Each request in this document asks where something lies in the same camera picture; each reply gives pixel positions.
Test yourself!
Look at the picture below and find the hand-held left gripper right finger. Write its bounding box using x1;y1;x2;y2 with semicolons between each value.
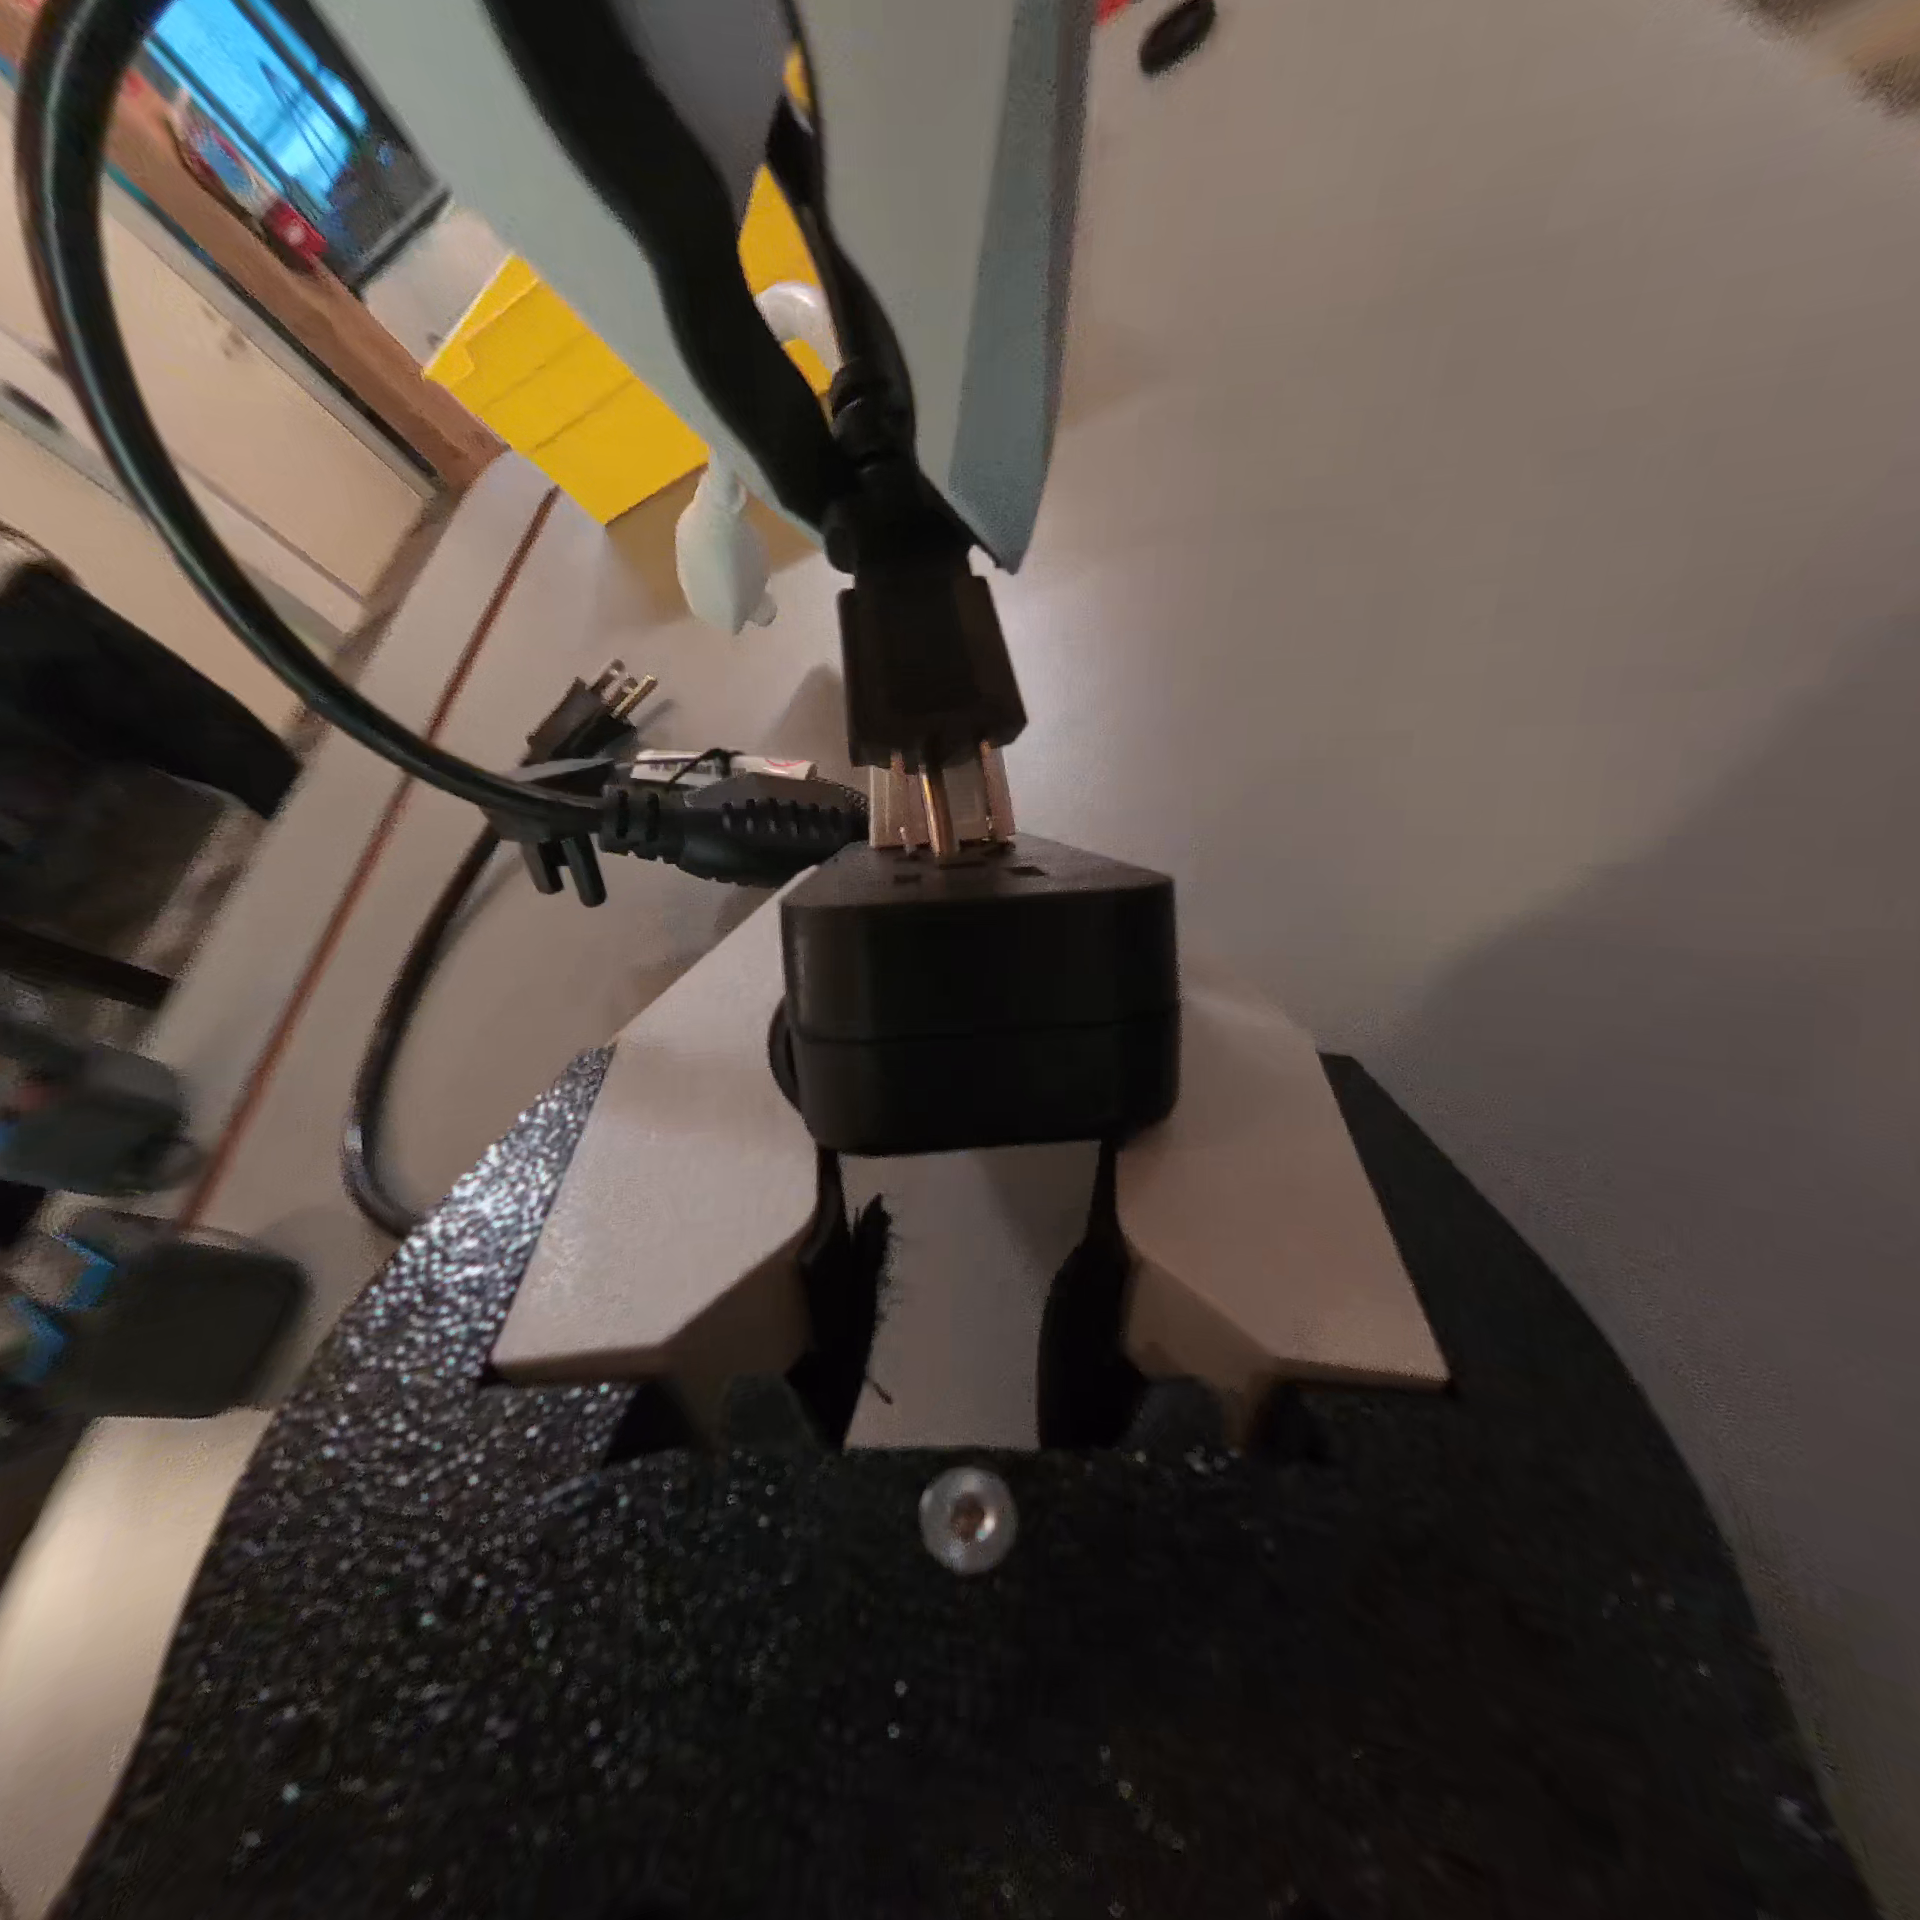
1042;968;1451;1454

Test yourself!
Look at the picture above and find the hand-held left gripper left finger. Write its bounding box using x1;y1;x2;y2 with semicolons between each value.
486;904;894;1450

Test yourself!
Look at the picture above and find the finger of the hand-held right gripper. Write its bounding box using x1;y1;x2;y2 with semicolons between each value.
668;0;1098;576
307;0;863;572

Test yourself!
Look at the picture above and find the black extension socket end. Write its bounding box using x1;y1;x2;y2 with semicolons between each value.
517;747;826;912

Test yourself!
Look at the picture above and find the black power cord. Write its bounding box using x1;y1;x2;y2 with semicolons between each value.
342;660;662;1242
756;59;1034;875

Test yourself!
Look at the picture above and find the white plug adapter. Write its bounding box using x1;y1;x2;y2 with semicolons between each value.
674;282;837;636

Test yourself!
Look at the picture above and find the large window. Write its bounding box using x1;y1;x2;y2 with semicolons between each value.
105;0;452;295

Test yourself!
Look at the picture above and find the yellow plastic bin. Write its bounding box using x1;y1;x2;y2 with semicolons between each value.
423;158;846;530

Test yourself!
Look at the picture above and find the black battery charger case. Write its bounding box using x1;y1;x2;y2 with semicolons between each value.
0;1224;309;1427

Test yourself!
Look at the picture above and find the grey charger case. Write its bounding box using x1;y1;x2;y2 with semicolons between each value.
0;1036;203;1202

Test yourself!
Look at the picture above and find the black box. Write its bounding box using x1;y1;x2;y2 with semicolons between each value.
0;559;301;976

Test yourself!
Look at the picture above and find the thin black strip cord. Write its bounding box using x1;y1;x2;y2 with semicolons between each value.
11;0;876;890

